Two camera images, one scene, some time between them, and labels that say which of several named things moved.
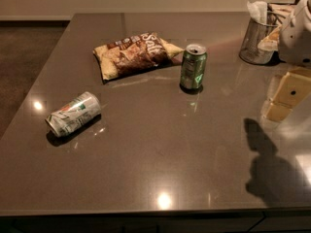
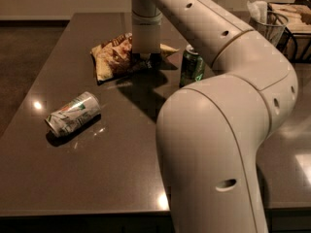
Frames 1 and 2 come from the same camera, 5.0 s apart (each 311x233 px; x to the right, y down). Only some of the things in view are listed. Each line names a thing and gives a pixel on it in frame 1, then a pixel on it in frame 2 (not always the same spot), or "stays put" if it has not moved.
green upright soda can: x=192 y=69 stays put
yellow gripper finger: x=276 y=111 → x=136 y=59
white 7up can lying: x=74 y=114 stays put
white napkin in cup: x=258 y=11 stays put
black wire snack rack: x=274 y=16 → x=295 y=40
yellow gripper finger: x=294 y=86 → x=155 y=59
